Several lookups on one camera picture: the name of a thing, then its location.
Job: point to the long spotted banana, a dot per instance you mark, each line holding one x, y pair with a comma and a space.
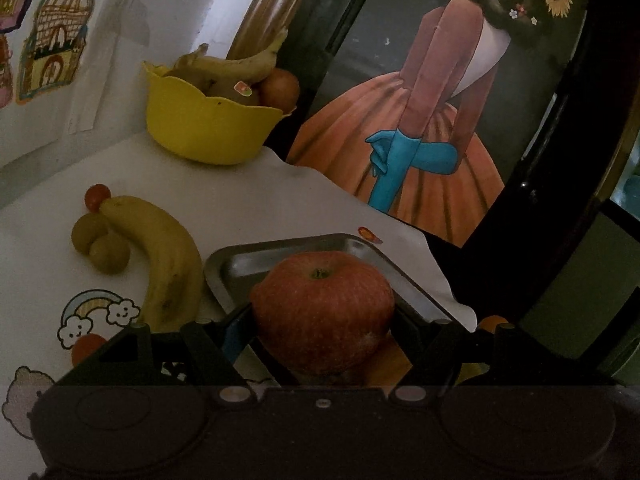
245, 65

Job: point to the brown kiwi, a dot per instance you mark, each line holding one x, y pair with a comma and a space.
84, 232
110, 255

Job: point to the yellow plastic bowl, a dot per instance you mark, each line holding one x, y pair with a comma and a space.
200, 130

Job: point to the large yellow banana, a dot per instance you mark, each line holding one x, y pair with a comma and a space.
170, 260

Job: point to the round orange fruit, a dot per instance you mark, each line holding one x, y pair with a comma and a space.
280, 90

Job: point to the sunflower girl door poster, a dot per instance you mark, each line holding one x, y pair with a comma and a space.
425, 135

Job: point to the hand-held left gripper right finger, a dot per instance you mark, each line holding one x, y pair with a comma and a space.
411, 340

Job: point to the cherry tomato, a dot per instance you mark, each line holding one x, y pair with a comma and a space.
87, 351
96, 197
492, 321

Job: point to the metal tray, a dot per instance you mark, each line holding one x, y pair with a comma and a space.
240, 265

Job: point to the wooden door frame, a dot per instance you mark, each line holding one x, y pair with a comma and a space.
270, 0

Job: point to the white printed table cover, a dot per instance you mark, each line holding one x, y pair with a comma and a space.
300, 200

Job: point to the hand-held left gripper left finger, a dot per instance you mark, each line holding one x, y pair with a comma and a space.
235, 337

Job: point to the coloured houses drawing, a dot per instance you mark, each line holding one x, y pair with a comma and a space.
115, 35

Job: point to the pink striped apple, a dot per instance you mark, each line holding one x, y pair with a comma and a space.
320, 310

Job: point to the dull short banana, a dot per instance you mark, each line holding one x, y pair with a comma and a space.
190, 67

